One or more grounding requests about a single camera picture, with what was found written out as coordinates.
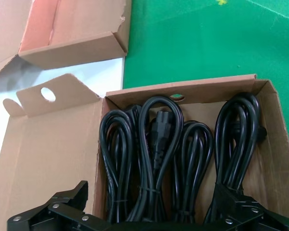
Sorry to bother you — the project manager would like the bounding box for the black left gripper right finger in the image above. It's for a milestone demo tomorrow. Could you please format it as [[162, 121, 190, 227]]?
[[206, 182, 289, 231]]

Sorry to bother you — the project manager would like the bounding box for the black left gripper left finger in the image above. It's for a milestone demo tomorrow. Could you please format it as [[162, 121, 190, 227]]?
[[6, 180, 116, 231]]

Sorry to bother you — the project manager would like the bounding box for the black power cable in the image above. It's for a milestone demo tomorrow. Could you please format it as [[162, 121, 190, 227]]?
[[134, 96, 184, 224], [203, 92, 268, 224], [99, 104, 142, 226], [171, 121, 214, 224]]

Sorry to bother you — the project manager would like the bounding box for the open brown cardboard box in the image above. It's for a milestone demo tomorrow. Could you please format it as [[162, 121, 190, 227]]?
[[0, 0, 133, 80], [0, 73, 289, 231]]

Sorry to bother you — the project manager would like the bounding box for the green table mat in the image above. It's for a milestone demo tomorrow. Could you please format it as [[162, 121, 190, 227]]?
[[122, 0, 289, 132]]

